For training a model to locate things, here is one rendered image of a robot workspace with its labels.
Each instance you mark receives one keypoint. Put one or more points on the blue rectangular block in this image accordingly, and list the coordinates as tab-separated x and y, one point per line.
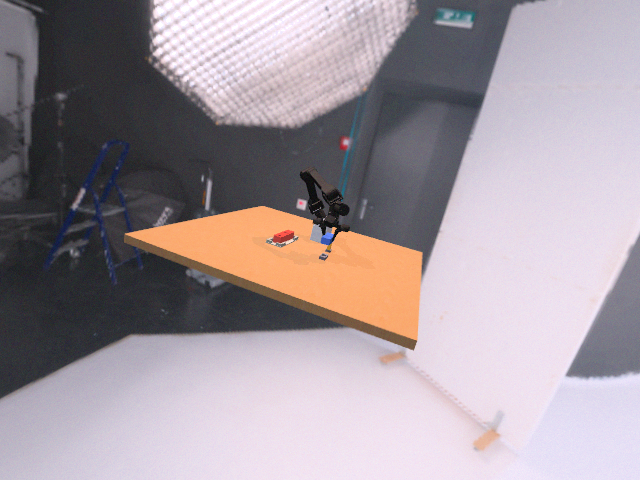
327	239

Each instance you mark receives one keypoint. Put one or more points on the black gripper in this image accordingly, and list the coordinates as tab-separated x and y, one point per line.
339	228

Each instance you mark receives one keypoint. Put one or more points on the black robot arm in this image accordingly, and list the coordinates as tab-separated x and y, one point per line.
329	193

